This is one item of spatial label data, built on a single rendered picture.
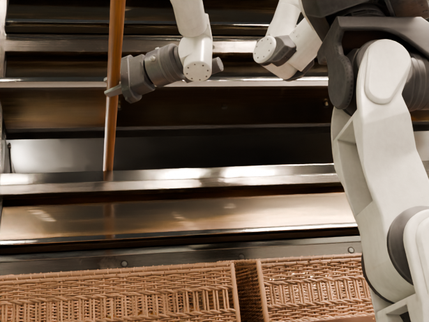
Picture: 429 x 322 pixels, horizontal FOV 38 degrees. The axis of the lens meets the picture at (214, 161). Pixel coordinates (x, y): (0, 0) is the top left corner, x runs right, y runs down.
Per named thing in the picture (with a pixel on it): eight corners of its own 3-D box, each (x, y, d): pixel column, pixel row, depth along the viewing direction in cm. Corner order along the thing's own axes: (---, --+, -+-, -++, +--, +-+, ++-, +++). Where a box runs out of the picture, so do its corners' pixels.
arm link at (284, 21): (290, 17, 177) (268, 79, 174) (266, -1, 170) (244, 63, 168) (318, 15, 168) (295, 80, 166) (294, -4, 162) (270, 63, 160)
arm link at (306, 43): (295, 96, 167) (355, 33, 159) (263, 75, 159) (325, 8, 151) (278, 71, 175) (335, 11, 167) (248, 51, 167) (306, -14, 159)
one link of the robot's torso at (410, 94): (397, 124, 126) (384, 74, 130) (428, 90, 114) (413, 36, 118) (336, 126, 123) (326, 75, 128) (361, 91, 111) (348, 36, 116)
